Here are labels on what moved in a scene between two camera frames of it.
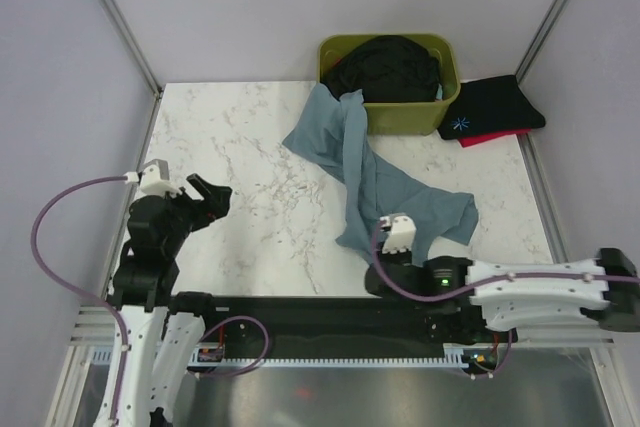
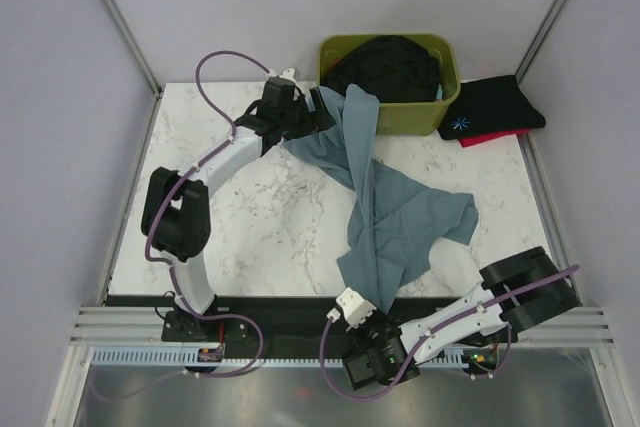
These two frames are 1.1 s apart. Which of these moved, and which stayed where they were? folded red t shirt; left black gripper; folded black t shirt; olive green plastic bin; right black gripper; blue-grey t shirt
Moved: right black gripper; blue-grey t shirt; left black gripper
Stayed: olive green plastic bin; folded black t shirt; folded red t shirt
